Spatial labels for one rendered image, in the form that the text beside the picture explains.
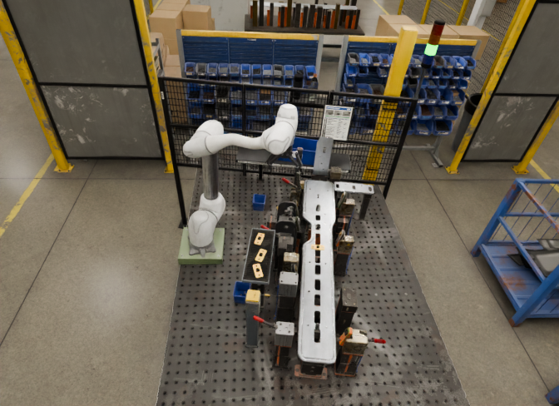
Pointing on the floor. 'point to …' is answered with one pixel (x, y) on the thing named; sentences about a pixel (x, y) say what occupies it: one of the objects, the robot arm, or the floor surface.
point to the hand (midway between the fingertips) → (283, 173)
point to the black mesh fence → (270, 125)
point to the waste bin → (466, 119)
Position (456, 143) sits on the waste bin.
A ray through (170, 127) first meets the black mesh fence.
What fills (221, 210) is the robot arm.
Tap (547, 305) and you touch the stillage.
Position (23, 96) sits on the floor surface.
